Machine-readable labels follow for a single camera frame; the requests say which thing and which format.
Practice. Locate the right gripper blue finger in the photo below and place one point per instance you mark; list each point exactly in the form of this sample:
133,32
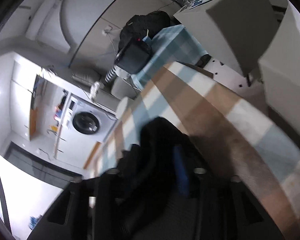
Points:
181,173

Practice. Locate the black knit sweater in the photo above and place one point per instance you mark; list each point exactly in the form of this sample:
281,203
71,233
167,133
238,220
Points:
154,209

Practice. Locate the black clothes pile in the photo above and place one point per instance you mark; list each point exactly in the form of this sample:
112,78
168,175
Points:
141,25

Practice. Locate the checkered bed cover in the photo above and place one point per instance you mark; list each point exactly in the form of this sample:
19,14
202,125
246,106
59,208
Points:
234,136

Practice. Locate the white front-load washing machine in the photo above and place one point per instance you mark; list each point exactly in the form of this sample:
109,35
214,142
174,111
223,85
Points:
87,120

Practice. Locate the houndstooth pillow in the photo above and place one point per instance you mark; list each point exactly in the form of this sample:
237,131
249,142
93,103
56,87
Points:
110,75

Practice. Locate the black storage bin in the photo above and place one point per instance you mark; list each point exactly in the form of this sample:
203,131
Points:
133,56

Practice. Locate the grey sofa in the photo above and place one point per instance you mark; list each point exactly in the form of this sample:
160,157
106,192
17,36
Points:
119,88

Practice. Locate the light blue checked cloth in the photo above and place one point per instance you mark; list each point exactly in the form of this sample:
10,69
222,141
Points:
171,44

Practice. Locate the grey side table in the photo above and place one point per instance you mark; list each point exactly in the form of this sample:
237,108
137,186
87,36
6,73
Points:
235,32

